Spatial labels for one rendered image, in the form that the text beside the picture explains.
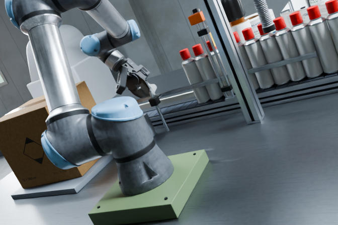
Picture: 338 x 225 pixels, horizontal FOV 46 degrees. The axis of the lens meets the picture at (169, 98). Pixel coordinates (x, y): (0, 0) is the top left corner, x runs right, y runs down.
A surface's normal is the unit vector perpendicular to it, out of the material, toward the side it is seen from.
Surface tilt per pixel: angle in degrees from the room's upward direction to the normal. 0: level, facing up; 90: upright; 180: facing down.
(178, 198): 90
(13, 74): 90
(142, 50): 90
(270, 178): 0
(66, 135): 62
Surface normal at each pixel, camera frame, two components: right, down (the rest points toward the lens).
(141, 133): 0.68, -0.09
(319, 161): -0.40, -0.89
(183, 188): 0.84, -0.25
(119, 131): -0.02, 0.26
